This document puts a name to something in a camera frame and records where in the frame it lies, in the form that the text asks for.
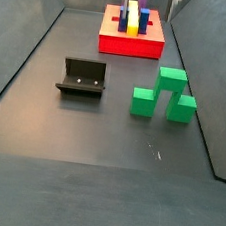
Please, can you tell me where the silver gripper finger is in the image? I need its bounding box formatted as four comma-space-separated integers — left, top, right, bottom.
168, 0, 182, 21

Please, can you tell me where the green arch-shaped block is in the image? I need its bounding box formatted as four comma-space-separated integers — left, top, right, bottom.
129, 67, 197, 124

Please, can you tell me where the blue block near green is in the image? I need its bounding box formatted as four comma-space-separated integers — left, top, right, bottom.
138, 8, 150, 34

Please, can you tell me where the red slotted base board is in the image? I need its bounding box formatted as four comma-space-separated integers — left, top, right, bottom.
98, 5, 165, 59

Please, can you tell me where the purple block far side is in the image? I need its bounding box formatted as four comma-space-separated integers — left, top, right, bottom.
138, 0, 147, 10

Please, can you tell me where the yellow long bar block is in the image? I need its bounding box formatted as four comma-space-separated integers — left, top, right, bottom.
126, 0, 139, 36

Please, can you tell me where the blue block near bracket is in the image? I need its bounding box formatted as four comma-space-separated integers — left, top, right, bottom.
118, 5, 128, 33

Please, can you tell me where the black angled bracket holder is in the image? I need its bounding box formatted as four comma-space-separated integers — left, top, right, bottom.
55, 57, 106, 95

